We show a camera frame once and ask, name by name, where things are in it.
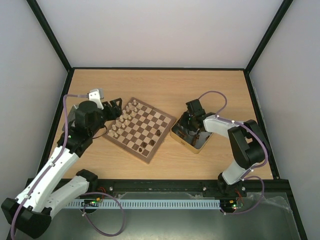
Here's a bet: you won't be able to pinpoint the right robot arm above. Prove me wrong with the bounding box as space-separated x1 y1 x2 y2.
180 99 270 196

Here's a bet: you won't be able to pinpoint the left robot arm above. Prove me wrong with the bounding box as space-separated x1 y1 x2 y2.
1 97 122 239

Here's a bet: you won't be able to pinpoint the dark pieces in tin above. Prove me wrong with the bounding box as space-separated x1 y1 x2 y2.
177 130 211 149

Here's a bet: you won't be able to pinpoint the wooden chess board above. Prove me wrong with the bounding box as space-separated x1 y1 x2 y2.
103 97 176 164

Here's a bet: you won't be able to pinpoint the gold metal tin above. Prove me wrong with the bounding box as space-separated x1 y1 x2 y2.
170 115 212 154

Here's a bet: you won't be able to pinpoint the tin lid on table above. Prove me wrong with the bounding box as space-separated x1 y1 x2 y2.
67 104 79 127

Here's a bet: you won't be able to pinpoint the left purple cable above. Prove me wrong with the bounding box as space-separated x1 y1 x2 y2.
9 93 90 240

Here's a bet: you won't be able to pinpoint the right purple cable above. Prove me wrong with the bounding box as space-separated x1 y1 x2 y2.
198 90 270 216

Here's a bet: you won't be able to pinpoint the blue cable duct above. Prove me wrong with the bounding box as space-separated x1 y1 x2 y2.
65 199 221 210

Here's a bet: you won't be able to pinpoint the purple cable loop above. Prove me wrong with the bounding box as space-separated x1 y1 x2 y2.
82 191 125 237

